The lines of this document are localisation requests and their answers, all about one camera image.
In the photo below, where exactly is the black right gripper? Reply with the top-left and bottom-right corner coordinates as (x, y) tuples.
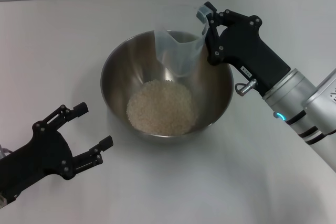
(204, 1), (291, 97)

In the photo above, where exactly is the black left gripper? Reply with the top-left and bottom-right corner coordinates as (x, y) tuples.
(0, 101), (114, 199)

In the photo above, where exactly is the clear plastic measuring cup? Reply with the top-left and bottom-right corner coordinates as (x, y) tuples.
(154, 3), (213, 78)

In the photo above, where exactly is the stainless steel mixing bowl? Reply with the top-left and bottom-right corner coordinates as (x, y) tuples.
(100, 30), (234, 146)

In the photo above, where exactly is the white uncooked rice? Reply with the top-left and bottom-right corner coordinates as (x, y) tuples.
(127, 80), (199, 137)

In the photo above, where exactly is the grey cable with metal plug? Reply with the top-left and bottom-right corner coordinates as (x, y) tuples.
(0, 144), (14, 161)
(234, 78), (258, 95)

